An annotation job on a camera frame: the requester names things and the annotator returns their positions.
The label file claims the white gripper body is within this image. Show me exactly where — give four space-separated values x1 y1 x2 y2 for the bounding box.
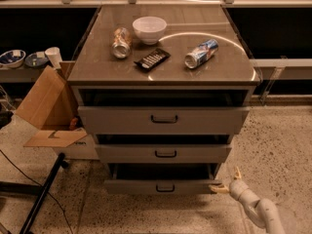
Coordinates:
229 179 260 206

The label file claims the grey bottom drawer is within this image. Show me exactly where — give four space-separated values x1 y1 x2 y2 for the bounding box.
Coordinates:
104 163 221 195

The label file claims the grey drawer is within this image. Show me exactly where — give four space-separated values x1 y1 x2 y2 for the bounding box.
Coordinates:
96 144 232 164
78 106 249 136
104 163 221 195

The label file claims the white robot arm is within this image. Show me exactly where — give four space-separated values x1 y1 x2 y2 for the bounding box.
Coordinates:
210 167 286 234

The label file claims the grey drawer cabinet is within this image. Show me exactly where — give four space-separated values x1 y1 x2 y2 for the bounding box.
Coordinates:
67 4 261 177

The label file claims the grey middle drawer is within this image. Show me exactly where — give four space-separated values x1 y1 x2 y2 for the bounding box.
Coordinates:
96 144 232 164

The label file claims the grey top drawer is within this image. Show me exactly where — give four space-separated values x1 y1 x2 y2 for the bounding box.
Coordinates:
78 106 249 136

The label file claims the blue white soda can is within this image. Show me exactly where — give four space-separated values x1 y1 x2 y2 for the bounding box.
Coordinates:
184 39 218 69

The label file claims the black snack bar packet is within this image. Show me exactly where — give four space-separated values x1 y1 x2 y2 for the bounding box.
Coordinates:
135 48 171 71

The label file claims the white ceramic bowl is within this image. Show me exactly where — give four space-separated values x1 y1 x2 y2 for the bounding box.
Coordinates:
133 17 167 45

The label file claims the black metal stand leg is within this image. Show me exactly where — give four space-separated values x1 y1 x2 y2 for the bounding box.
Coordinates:
0 153 68 234

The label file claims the open cardboard box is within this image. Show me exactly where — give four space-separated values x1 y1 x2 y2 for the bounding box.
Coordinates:
16 66 98 160

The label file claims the white paper cup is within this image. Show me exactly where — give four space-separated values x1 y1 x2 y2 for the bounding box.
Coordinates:
45 47 62 68

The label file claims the blue patterned bowl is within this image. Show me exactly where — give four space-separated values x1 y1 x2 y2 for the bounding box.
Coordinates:
0 50 26 68

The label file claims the black floor cable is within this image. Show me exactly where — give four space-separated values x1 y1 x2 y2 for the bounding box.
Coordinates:
0 148 75 234

